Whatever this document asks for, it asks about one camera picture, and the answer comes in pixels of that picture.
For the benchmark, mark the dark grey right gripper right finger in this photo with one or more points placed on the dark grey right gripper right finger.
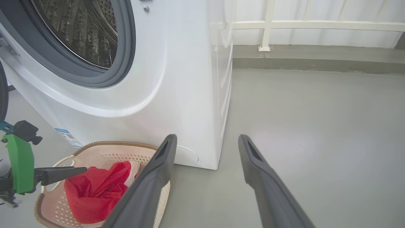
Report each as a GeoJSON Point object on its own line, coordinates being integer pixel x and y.
{"type": "Point", "coordinates": [272, 196]}

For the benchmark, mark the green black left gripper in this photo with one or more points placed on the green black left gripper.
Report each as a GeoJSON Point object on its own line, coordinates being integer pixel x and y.
{"type": "Point", "coordinates": [20, 164]}

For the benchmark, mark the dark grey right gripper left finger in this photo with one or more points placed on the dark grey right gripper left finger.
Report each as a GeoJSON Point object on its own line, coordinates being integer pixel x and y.
{"type": "Point", "coordinates": [148, 190]}

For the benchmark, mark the red and white garment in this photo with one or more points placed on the red and white garment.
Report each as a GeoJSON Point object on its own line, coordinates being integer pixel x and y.
{"type": "Point", "coordinates": [91, 193]}

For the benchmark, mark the black round glass washer door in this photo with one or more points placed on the black round glass washer door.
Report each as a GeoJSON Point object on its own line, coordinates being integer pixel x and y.
{"type": "Point", "coordinates": [3, 91]}

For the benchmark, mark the cream basket with brown rim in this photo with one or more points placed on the cream basket with brown rim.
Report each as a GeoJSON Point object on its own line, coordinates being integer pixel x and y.
{"type": "Point", "coordinates": [104, 152]}

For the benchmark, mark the white front-load washing machine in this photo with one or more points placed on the white front-load washing machine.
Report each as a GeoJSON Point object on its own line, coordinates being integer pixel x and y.
{"type": "Point", "coordinates": [177, 79]}

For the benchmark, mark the stainless steel washing machine drum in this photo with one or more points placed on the stainless steel washing machine drum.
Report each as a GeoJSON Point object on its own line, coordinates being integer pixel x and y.
{"type": "Point", "coordinates": [79, 31]}

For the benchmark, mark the blue energy label sticker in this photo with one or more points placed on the blue energy label sticker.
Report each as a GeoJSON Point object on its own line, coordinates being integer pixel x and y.
{"type": "Point", "coordinates": [68, 137]}

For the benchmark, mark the round white filter cover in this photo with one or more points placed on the round white filter cover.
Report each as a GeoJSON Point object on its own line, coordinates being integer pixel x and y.
{"type": "Point", "coordinates": [186, 155]}

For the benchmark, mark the white metal railing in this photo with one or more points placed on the white metal railing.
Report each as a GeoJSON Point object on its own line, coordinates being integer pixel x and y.
{"type": "Point", "coordinates": [267, 25]}

